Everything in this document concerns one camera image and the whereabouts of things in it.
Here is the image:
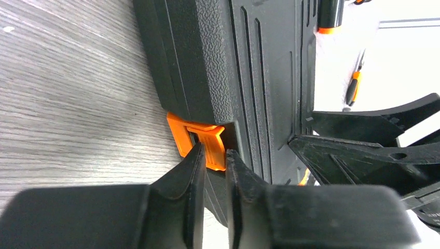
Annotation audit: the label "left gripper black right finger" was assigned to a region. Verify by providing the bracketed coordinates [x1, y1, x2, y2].
[226, 150, 421, 248]

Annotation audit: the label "black orange flashlight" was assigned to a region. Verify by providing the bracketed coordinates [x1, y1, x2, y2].
[317, 0, 345, 34]

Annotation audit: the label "small black orange screwdriver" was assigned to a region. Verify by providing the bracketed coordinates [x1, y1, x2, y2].
[345, 50, 365, 106]

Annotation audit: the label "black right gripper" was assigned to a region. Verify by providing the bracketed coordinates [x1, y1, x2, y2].
[288, 135, 439, 233]

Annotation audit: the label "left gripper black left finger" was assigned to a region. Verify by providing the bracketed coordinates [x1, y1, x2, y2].
[1, 144, 206, 248]

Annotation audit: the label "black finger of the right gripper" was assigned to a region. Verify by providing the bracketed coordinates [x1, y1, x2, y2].
[312, 93, 439, 146]

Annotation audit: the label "orange case latch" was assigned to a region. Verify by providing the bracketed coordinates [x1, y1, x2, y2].
[167, 112, 226, 171]

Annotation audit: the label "black plastic tool case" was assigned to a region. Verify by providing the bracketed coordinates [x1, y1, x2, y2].
[133, 1, 319, 225]

